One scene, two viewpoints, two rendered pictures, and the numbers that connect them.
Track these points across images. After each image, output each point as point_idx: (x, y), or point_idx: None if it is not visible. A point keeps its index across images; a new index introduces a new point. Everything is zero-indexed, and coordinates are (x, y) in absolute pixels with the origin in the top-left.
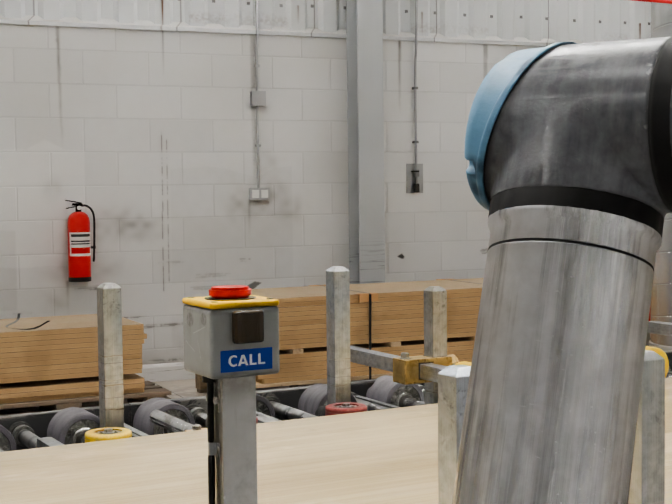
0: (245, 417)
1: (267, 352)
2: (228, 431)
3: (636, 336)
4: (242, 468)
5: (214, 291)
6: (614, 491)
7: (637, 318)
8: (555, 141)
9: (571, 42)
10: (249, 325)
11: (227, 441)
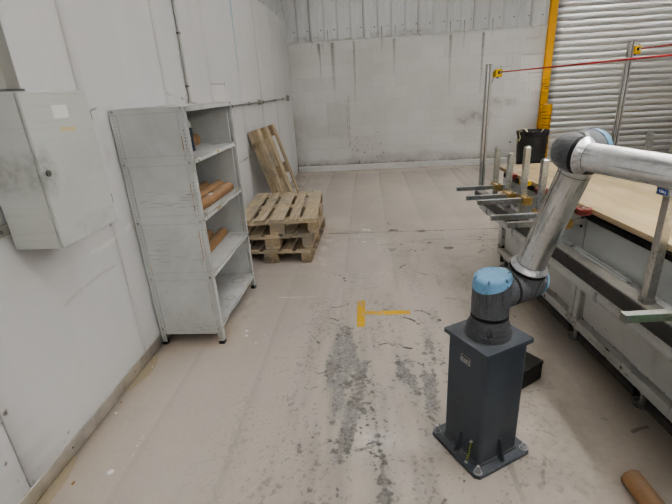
0: (665, 206)
1: (667, 191)
2: (661, 208)
3: (556, 186)
4: (661, 218)
5: None
6: (544, 209)
7: (557, 183)
8: None
9: (591, 128)
10: None
11: (660, 210)
